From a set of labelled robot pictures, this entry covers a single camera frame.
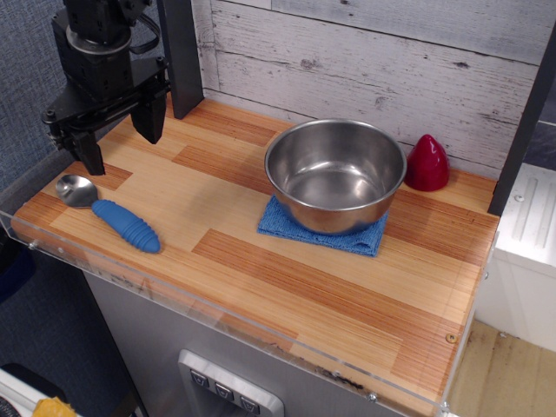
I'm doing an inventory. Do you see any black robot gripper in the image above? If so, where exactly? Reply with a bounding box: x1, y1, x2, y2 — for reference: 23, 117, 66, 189
43, 41, 170, 175

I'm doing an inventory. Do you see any yellow object bottom left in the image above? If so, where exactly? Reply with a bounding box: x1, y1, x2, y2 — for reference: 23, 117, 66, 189
32, 397, 77, 417

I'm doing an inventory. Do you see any blue folded cloth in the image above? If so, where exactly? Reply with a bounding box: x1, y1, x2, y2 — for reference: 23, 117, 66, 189
257, 195, 388, 257

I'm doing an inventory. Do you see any dark right vertical post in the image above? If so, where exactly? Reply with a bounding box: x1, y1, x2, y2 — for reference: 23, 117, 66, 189
488, 28, 555, 216

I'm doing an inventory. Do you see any clear acrylic table guard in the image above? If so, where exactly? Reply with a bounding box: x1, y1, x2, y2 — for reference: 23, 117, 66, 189
0, 63, 500, 417

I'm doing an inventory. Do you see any white ribbed side unit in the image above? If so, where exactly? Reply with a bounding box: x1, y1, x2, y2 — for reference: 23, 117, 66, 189
475, 163, 555, 351

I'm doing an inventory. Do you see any red cone shaped object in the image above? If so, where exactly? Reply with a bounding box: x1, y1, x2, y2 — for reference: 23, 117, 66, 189
405, 135, 450, 192

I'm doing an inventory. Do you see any dark vertical post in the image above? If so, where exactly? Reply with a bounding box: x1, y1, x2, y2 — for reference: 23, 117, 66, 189
157, 0, 204, 119
488, 28, 555, 216

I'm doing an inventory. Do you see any blue handled metal spoon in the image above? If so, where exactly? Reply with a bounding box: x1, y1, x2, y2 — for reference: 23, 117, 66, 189
56, 175, 162, 254

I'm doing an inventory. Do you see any dark left vertical post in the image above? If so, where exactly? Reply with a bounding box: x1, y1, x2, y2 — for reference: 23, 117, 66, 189
157, 0, 204, 119

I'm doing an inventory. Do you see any stainless steel cabinet front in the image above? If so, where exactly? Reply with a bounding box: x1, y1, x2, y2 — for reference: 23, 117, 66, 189
86, 274, 438, 416

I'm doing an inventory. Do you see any silver control panel with buttons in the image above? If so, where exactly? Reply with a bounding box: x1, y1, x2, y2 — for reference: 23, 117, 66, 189
178, 349, 285, 416

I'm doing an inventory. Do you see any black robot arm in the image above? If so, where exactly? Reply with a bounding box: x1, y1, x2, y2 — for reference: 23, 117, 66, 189
42, 1, 170, 175

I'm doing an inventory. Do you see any stainless steel bowl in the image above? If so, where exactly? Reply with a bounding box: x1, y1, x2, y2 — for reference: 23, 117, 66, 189
264, 119, 407, 235

